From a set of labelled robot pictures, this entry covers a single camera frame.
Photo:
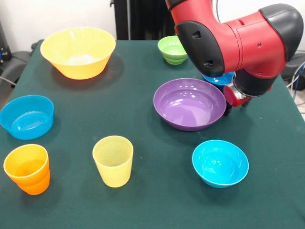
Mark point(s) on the cyan bowl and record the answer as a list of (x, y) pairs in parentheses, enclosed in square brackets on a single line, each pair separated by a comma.
[(219, 167)]

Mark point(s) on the black device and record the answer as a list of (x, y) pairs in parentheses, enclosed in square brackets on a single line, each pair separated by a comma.
[(4, 52)]

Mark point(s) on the large purple bowl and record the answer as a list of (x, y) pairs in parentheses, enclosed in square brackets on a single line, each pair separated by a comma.
[(188, 112)]

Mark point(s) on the yellow-green cup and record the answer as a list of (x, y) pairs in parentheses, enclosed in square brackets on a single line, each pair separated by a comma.
[(113, 171)]

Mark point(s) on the dark green tablecloth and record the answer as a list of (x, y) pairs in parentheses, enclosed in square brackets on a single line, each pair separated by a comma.
[(143, 210)]

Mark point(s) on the blue ribbed bowl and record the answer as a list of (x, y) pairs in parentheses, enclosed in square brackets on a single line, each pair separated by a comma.
[(26, 124)]

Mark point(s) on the green bowl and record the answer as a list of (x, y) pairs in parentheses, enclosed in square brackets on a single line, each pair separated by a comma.
[(170, 52)]

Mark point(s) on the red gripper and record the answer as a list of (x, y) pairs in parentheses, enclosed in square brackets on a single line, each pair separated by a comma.
[(232, 99)]

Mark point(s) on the orange cup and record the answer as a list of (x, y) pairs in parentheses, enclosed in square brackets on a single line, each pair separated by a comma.
[(28, 181)]

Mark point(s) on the grey pedestal foot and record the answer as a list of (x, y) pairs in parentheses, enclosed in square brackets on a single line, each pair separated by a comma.
[(16, 62), (296, 65)]

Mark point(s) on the dark blue bowl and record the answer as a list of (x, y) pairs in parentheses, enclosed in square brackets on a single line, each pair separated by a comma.
[(219, 81)]

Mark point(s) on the large orange bowl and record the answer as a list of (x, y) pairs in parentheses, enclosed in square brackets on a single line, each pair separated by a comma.
[(71, 47)]

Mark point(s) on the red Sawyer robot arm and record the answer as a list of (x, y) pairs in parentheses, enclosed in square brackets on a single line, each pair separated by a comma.
[(250, 43)]

